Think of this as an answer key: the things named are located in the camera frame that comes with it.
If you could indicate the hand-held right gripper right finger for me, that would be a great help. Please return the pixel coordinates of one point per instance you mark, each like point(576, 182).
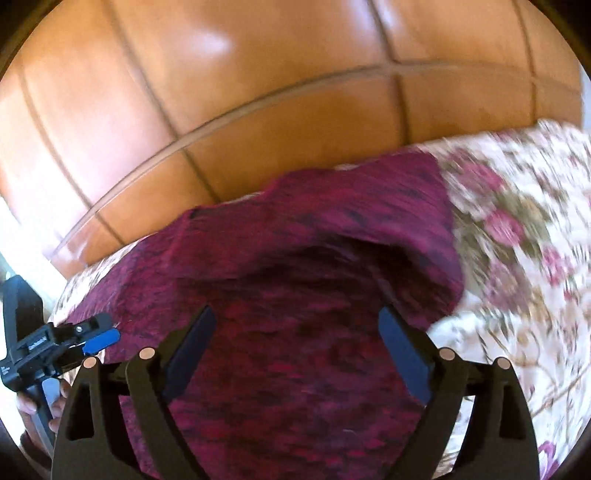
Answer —
point(406, 353)

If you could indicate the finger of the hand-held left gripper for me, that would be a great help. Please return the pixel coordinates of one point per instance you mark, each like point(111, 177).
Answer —
point(100, 340)

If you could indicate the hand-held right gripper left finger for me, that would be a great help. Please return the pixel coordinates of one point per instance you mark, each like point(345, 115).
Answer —
point(190, 348)

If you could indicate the maroon patterned garment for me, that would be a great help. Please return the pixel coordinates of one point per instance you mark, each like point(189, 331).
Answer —
point(300, 277)

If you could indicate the person's left hand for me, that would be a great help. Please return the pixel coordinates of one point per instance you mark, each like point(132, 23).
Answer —
point(27, 408)

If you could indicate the floral bed sheet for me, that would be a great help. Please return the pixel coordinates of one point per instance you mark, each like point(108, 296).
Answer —
point(508, 230)

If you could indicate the wooden wardrobe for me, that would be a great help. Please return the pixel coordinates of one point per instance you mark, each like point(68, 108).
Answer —
point(277, 115)

